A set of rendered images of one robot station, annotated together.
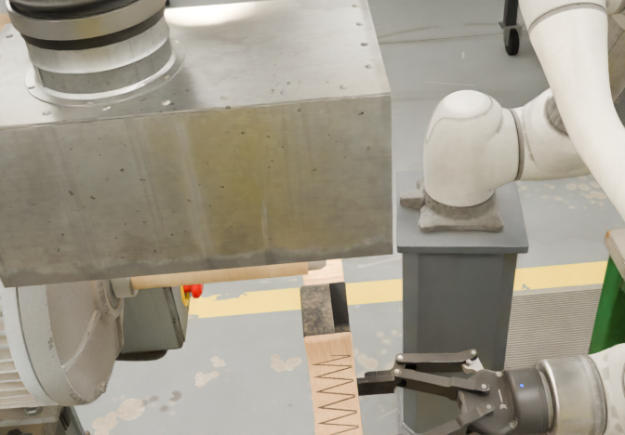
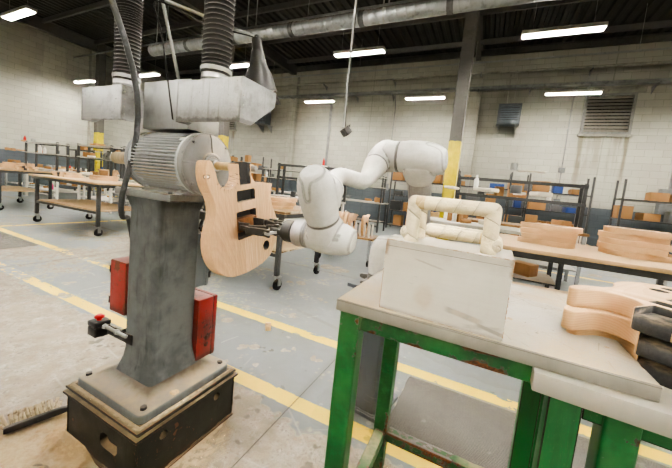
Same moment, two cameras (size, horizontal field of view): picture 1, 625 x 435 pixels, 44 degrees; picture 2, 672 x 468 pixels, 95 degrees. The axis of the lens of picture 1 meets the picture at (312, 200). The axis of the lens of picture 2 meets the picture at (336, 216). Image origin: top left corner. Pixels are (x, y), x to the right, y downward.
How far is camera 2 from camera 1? 1.02 m
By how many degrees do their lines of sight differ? 39
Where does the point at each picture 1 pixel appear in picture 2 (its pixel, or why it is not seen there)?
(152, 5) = (220, 68)
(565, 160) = not seen: hidden behind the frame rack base
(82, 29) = (205, 65)
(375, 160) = (238, 92)
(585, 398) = (301, 223)
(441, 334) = not seen: hidden behind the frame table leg
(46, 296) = (188, 142)
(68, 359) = (184, 160)
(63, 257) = (186, 114)
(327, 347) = (232, 168)
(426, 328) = not seen: hidden behind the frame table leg
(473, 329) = (371, 339)
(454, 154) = (375, 251)
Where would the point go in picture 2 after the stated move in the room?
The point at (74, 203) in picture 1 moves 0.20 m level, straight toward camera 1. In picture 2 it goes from (191, 99) to (152, 78)
